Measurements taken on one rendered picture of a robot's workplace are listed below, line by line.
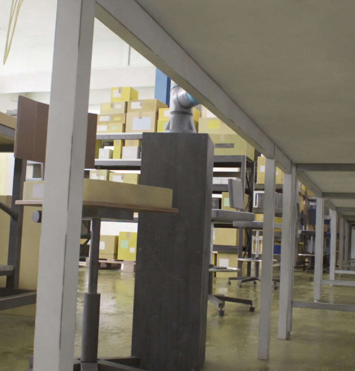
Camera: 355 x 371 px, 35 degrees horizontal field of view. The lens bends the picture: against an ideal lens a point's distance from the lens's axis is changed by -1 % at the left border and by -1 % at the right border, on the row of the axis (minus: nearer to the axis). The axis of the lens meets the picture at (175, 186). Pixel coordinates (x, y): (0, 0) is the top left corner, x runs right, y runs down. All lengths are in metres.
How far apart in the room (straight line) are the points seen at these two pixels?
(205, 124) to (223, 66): 5.79
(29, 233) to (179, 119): 1.39
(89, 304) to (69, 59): 1.05
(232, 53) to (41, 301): 0.71
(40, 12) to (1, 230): 6.06
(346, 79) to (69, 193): 0.87
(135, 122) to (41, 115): 5.56
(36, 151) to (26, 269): 1.42
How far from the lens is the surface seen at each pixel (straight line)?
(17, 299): 2.77
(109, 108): 7.67
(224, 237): 6.92
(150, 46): 1.06
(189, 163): 2.03
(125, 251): 7.22
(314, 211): 10.48
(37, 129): 1.93
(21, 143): 1.86
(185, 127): 2.12
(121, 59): 11.36
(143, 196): 1.63
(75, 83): 0.79
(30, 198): 1.72
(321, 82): 1.48
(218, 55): 1.28
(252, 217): 3.89
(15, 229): 3.11
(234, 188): 5.84
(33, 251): 3.21
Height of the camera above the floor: 0.48
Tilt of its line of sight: 5 degrees up
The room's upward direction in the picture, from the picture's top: 3 degrees clockwise
